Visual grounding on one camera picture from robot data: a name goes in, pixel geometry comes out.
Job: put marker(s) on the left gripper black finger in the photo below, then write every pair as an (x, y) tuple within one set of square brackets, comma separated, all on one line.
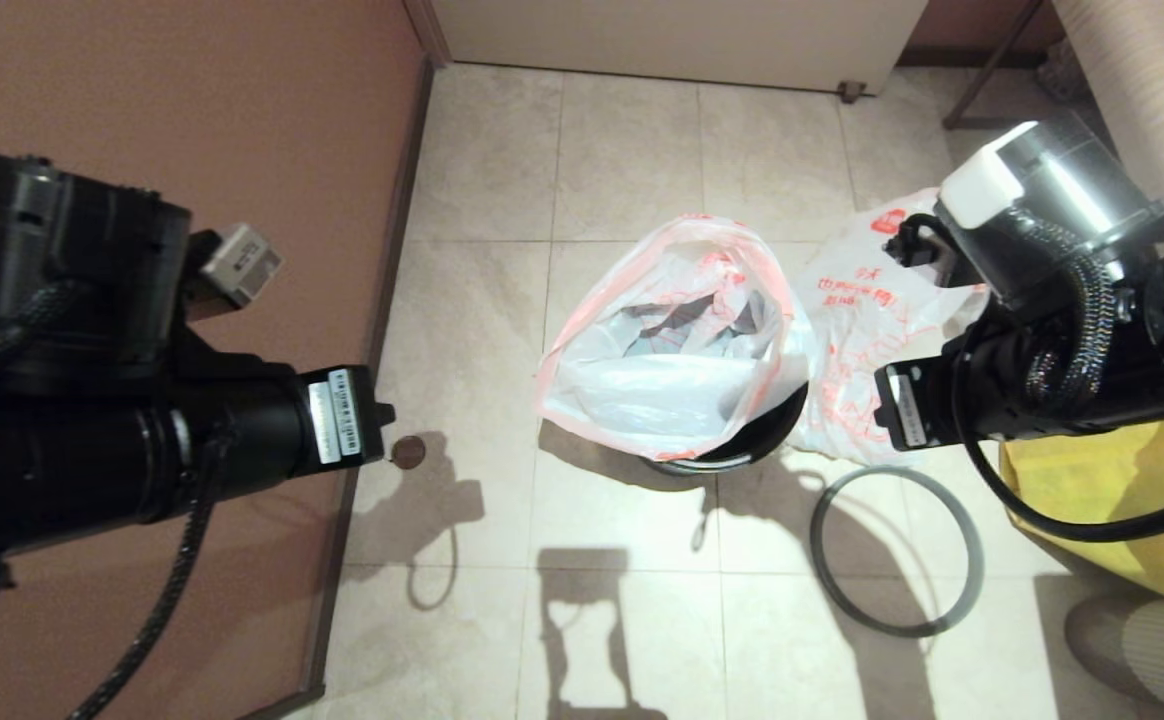
[(342, 415)]

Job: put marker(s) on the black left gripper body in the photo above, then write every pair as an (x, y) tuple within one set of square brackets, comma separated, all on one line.
[(92, 440)]

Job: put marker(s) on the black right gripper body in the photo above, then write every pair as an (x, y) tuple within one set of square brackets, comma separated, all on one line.
[(1062, 230)]

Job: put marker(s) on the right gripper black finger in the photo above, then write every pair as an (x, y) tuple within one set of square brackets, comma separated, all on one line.
[(912, 405)]

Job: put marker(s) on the white red-printed plastic bag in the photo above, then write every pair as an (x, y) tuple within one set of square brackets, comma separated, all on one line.
[(852, 330), (642, 390)]

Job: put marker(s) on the grey round trash bin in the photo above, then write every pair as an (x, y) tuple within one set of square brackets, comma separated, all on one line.
[(772, 435)]

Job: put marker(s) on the yellow fabric bag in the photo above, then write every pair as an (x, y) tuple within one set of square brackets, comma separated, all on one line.
[(1122, 480)]

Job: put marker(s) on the small round grey floor disc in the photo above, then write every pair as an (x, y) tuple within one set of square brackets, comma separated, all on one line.
[(408, 452)]

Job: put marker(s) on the small woven basket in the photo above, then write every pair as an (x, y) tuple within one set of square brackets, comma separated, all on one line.
[(1060, 70)]

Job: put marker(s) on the beige striped upholstered seat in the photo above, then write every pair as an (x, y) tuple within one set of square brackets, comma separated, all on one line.
[(1162, 80)]

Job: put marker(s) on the small metal door stop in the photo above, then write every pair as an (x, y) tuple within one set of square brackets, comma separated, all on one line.
[(850, 91)]

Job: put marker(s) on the grey ribbed round object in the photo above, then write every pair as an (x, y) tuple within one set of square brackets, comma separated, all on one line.
[(1162, 660)]

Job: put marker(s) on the white door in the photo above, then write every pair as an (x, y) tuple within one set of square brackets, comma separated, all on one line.
[(682, 40)]

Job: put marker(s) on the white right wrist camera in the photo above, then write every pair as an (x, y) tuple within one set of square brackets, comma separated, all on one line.
[(982, 185)]

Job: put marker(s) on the dark metal furniture frame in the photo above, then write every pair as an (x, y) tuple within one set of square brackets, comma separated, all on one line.
[(992, 70)]

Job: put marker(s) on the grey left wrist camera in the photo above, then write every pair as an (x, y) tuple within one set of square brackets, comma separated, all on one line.
[(237, 265)]

